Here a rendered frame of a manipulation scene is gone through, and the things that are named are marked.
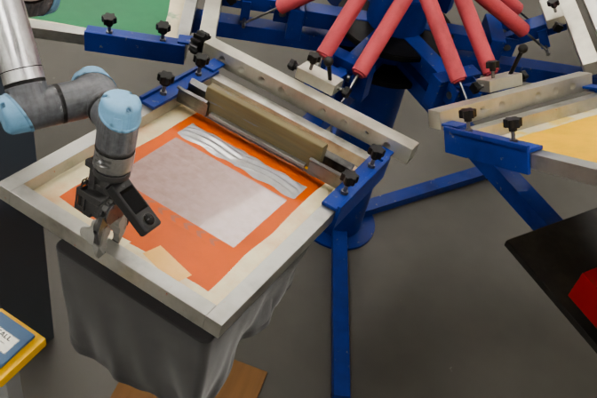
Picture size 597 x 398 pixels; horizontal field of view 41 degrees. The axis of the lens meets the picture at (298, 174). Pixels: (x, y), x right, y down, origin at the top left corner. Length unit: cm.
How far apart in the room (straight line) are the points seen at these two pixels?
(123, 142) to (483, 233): 233
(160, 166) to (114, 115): 53
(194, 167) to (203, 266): 35
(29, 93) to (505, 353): 220
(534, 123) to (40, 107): 134
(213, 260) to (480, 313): 173
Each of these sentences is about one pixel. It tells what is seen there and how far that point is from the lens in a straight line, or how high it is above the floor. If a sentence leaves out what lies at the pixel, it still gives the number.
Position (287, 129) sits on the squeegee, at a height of 114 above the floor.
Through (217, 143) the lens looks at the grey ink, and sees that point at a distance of 207.
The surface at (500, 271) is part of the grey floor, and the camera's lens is 345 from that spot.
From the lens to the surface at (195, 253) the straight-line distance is 174.
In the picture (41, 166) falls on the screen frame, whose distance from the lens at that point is 185.
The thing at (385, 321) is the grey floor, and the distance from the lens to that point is 312.
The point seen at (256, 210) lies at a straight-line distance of 189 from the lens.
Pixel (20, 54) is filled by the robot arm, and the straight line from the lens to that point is 152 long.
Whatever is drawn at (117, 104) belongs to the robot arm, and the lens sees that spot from 145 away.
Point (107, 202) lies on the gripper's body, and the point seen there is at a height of 130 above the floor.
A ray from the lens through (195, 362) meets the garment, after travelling 189.
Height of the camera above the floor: 246
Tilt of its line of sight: 44 degrees down
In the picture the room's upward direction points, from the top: 13 degrees clockwise
